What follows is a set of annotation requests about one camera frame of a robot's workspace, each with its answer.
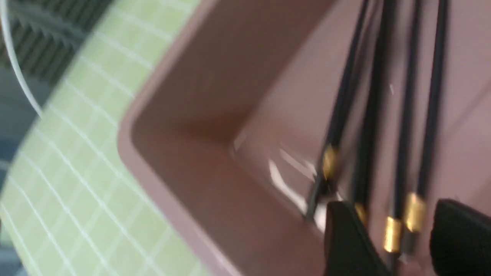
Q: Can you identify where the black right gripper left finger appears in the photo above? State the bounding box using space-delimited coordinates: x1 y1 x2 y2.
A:
324 201 390 276

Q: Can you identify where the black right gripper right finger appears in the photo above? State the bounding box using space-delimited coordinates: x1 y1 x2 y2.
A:
430 199 491 276

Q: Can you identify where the black chopstick gold band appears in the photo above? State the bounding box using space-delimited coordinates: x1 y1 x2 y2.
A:
351 0 397 227
401 0 450 256
304 0 369 221
384 0 422 276

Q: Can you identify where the green checkered tablecloth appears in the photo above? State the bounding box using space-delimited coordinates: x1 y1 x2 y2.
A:
1 0 210 276

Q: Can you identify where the white cable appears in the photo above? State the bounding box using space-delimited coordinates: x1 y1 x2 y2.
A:
0 0 43 117

